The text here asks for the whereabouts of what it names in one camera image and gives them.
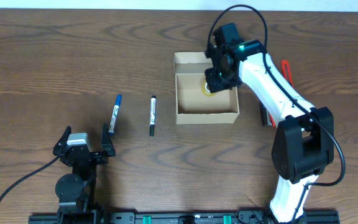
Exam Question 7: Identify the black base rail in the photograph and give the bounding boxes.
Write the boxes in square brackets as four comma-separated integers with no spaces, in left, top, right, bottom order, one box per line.
[28,209,341,224]

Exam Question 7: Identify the black whiteboard marker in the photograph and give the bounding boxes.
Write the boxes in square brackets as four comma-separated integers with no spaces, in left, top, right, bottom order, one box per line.
[149,95,157,136]

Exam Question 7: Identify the orange utility knife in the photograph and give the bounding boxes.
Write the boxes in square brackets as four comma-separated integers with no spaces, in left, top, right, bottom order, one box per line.
[281,60,293,86]

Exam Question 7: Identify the cardboard box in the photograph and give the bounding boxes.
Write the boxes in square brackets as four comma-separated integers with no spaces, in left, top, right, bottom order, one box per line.
[173,52,240,124]

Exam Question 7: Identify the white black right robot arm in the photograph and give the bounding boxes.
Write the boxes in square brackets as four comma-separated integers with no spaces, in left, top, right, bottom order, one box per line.
[205,39,334,223]

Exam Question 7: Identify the blue whiteboard marker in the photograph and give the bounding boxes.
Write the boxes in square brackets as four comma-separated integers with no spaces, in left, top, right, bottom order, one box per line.
[108,95,122,136]

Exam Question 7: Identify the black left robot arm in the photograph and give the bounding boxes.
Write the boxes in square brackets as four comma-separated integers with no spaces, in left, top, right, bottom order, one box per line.
[53,124,116,223]

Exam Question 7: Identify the yellow clear tape roll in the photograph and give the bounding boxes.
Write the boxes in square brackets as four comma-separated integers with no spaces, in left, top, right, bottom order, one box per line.
[201,81,215,97]

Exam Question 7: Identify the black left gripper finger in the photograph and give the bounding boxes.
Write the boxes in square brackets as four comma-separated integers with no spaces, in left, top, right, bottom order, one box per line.
[53,126,71,156]
[101,123,116,157]

